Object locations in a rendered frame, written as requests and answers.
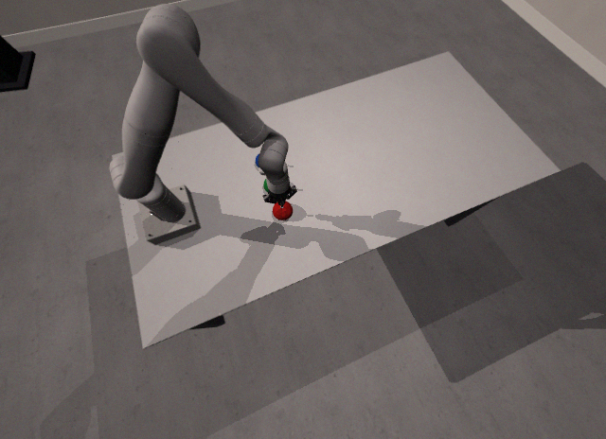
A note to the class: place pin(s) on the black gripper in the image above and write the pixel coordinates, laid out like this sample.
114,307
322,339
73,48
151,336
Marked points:
271,199

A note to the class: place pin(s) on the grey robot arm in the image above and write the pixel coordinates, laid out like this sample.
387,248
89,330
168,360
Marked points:
169,44

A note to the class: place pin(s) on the red dome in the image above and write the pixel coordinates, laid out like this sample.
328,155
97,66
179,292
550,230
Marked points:
282,212

